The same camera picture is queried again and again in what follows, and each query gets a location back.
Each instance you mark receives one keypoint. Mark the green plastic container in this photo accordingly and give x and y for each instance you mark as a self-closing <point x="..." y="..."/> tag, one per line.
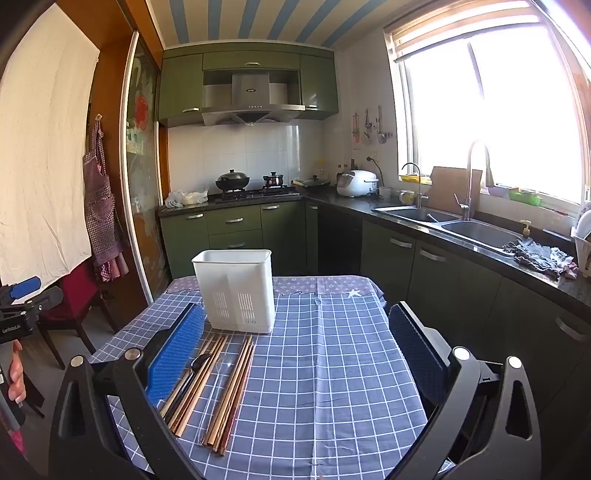
<point x="524" y="197"/>

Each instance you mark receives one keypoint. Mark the yellow oil bottle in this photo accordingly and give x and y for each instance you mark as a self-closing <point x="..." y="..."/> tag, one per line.
<point x="319" y="167"/>

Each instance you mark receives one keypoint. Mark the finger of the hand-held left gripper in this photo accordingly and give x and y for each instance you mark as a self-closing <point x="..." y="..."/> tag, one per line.
<point x="48" y="297"/>
<point x="25" y="287"/>

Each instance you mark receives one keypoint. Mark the hanging metal ladle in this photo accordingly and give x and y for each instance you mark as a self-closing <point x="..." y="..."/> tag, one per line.
<point x="380" y="129"/>

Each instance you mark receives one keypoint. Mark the pile of chopsticks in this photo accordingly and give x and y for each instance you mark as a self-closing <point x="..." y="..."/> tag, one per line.
<point x="221" y="387"/>

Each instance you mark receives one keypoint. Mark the decorated sliding glass door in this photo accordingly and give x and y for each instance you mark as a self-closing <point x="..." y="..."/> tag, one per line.
<point x="141" y="184"/>

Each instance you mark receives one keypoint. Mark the tall steel faucet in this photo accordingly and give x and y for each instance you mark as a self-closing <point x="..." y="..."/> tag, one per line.
<point x="469" y="184"/>

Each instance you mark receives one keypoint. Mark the kitchen window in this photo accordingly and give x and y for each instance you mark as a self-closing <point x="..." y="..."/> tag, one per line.
<point x="517" y="115"/>

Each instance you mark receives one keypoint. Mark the person's left hand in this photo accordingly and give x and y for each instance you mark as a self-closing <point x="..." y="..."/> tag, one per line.
<point x="16" y="374"/>

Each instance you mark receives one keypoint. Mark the white mug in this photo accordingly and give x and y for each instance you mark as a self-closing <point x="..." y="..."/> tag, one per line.
<point x="384" y="192"/>

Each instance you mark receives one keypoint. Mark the checked apron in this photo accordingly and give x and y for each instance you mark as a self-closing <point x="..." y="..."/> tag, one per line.
<point x="99" y="194"/>

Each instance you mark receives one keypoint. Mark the black wok with lid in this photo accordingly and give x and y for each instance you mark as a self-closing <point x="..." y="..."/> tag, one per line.
<point x="232" y="180"/>

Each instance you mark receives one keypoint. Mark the hanging white spatula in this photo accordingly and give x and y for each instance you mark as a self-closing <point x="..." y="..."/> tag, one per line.
<point x="368" y="127"/>

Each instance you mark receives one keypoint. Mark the yellow tray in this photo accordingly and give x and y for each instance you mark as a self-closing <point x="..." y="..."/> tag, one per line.
<point x="411" y="178"/>

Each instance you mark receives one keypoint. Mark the soap dispenser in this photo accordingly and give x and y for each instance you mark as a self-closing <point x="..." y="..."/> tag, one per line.
<point x="525" y="229"/>

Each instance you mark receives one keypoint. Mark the white plastic utensil holder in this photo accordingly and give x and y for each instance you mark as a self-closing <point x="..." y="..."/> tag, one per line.
<point x="235" y="286"/>

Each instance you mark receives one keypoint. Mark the steel range hood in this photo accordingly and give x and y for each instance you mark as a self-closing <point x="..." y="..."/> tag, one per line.
<point x="249" y="99"/>

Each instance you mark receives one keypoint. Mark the window blind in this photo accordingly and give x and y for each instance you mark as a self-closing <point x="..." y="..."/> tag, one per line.
<point x="461" y="32"/>

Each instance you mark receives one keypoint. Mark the wall socket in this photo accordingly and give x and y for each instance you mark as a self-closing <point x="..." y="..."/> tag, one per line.
<point x="374" y="156"/>

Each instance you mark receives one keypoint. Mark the pan with glass lid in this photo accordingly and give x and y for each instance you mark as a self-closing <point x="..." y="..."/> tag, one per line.
<point x="314" y="182"/>

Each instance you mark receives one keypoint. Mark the white rice cooker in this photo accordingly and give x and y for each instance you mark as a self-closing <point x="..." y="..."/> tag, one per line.
<point x="356" y="183"/>

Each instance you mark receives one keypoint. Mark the black fork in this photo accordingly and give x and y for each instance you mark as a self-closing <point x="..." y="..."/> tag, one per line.
<point x="199" y="363"/>

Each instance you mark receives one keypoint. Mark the black kitchen countertop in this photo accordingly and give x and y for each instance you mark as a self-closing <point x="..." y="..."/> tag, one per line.
<point x="351" y="203"/>

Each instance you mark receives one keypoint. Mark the white hanging sheet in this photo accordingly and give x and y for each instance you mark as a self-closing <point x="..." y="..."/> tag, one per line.
<point x="46" y="161"/>

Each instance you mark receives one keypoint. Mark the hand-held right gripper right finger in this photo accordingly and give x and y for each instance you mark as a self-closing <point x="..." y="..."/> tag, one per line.
<point x="415" y="350"/>

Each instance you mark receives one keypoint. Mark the blue checked tablecloth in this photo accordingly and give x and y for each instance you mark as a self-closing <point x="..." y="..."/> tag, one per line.
<point x="323" y="369"/>

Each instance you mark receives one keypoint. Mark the gas stove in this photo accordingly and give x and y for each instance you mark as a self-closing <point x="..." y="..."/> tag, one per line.
<point x="258" y="194"/>

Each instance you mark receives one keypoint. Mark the red chair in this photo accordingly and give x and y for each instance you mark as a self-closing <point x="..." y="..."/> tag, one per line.
<point x="78" y="295"/>

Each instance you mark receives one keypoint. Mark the white plastic bag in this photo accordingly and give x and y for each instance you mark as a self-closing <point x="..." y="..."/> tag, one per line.
<point x="186" y="197"/>

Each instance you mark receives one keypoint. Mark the steel double sink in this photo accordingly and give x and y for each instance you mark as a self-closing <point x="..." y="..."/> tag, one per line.
<point x="438" y="221"/>

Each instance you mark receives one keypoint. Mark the grey dish cloth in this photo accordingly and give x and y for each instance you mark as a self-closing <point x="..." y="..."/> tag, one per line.
<point x="540" y="258"/>

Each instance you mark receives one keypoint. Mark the wooden cutting board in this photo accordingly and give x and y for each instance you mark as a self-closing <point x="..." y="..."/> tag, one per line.
<point x="445" y="189"/>

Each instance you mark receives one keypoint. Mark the yellow green mug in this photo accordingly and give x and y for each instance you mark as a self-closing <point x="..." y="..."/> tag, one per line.
<point x="406" y="197"/>

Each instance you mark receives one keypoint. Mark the green wall cabinet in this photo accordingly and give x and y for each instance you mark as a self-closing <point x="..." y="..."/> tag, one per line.
<point x="180" y="83"/>

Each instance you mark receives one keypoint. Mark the small steel faucet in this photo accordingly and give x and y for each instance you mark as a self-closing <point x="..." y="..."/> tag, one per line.
<point x="418" y="189"/>

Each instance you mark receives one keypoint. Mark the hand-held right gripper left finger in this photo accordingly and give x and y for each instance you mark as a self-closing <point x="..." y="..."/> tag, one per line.
<point x="178" y="355"/>

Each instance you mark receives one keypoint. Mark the green base cabinet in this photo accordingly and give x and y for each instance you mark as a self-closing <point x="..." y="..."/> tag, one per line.
<point x="235" y="221"/>

